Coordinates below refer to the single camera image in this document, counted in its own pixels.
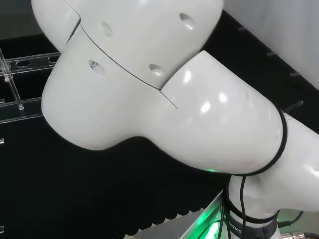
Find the thin black cable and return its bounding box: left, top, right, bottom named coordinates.
left=238, top=174, right=250, bottom=218

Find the clear funnel stand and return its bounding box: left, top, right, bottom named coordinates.
left=0, top=48, right=62, bottom=124

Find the pale board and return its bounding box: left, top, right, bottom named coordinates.
left=134, top=190, right=230, bottom=239

